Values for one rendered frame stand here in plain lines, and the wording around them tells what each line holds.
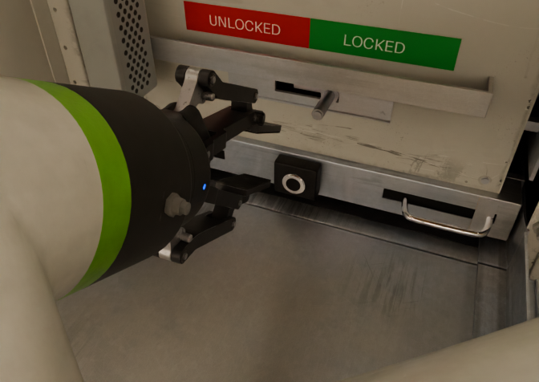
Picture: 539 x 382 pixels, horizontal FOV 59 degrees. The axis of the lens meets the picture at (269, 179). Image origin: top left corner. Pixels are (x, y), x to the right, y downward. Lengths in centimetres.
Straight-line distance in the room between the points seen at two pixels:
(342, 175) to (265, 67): 18
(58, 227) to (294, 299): 42
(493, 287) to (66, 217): 52
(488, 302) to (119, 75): 48
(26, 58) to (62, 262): 57
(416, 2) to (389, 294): 32
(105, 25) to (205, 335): 34
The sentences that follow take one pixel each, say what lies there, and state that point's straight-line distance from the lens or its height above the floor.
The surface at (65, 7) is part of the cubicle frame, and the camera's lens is 68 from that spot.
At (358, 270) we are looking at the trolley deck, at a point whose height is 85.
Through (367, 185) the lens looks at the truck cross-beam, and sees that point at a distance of 63.
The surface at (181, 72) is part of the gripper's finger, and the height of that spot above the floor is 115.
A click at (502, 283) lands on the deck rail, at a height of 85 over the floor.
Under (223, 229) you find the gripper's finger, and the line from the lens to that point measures 39.
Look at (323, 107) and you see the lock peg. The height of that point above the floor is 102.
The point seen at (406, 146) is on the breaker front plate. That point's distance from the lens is 60.
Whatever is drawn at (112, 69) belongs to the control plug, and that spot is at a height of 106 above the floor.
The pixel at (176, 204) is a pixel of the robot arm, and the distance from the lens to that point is 22.
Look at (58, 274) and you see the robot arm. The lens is 18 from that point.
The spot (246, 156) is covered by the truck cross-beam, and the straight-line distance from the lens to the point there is 67.
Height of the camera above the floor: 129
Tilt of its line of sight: 38 degrees down
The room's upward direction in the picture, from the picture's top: straight up
